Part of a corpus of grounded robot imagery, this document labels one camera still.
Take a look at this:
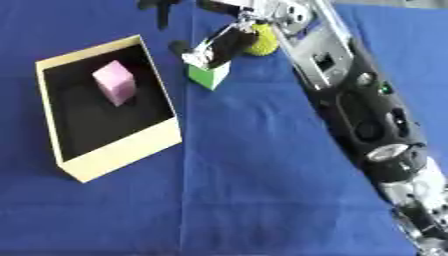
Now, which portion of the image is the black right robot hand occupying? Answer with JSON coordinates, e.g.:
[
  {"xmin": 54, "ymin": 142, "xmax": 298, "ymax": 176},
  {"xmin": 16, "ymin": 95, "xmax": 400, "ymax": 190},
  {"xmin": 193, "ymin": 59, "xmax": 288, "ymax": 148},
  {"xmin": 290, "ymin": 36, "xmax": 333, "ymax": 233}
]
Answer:
[{"xmin": 136, "ymin": 0, "xmax": 263, "ymax": 70}]

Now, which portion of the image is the tan cardboard box black inside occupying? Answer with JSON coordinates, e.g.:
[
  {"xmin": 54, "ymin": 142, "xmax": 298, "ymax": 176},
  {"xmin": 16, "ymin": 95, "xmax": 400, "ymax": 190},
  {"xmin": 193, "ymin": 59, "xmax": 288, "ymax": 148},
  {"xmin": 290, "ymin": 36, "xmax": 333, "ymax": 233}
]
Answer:
[{"xmin": 33, "ymin": 34, "xmax": 184, "ymax": 184}]

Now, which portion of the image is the yellow-green ball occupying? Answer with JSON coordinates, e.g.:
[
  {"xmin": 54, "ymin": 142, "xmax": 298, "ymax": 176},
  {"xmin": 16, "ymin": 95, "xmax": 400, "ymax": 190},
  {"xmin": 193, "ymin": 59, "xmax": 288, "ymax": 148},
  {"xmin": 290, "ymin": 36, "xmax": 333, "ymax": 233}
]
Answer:
[{"xmin": 241, "ymin": 23, "xmax": 282, "ymax": 57}]

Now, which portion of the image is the green block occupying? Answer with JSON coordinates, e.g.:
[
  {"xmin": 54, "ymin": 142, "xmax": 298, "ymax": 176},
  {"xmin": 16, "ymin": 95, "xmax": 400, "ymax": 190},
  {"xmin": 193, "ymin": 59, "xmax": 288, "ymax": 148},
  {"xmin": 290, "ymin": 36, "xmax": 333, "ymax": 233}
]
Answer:
[{"xmin": 185, "ymin": 59, "xmax": 233, "ymax": 92}]

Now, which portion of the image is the pink block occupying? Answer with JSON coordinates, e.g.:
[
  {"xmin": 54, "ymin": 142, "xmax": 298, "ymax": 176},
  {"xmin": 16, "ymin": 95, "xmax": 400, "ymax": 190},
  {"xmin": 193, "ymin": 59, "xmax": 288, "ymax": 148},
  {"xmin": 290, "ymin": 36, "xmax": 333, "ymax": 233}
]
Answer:
[{"xmin": 91, "ymin": 59, "xmax": 139, "ymax": 108}]

